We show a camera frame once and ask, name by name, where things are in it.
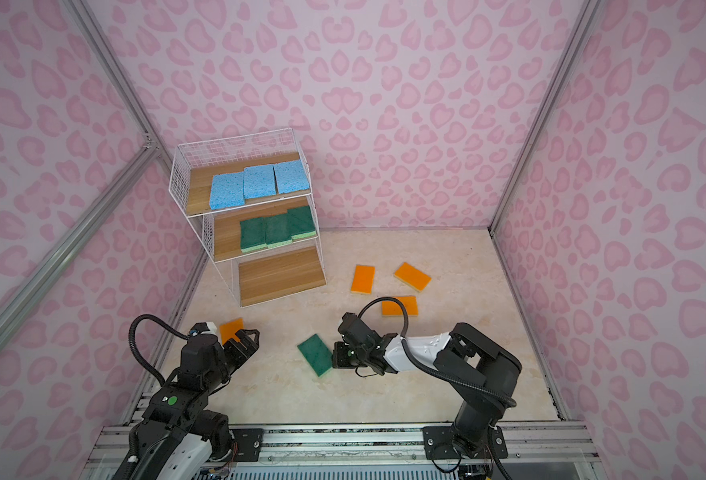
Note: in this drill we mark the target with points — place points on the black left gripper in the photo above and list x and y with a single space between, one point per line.
242 355

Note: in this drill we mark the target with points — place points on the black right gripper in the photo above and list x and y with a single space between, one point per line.
337 357

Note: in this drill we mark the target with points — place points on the green scouring pad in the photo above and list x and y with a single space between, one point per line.
317 354
300 223
252 235
277 232

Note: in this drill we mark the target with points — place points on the blue sponge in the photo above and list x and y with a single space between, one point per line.
227 191
290 177
259 182

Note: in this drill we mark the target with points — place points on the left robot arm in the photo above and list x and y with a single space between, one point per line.
178 433

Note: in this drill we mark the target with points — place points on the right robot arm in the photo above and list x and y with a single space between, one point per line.
482 372

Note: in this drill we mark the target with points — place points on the orange sponge near shelf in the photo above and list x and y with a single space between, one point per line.
363 279

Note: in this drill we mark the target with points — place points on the orange sponge far left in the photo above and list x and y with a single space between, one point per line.
229 330

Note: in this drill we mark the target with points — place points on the orange sponge centre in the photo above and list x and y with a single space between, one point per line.
392 308

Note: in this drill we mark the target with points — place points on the orange sponge far right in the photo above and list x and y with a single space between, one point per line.
412 276

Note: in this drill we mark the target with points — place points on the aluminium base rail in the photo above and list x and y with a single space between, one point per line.
510 450

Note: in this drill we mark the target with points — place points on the white wire three-tier shelf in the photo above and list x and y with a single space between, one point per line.
249 202

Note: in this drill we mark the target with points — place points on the aluminium diagonal frame bar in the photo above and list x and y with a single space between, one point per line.
48 272

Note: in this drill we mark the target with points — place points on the aluminium frame left corner post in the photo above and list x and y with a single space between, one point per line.
98 41

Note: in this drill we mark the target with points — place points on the aluminium frame corner post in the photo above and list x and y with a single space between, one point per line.
98 41
589 15

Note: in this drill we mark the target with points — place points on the aluminium frame right corner post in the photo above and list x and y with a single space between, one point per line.
589 15

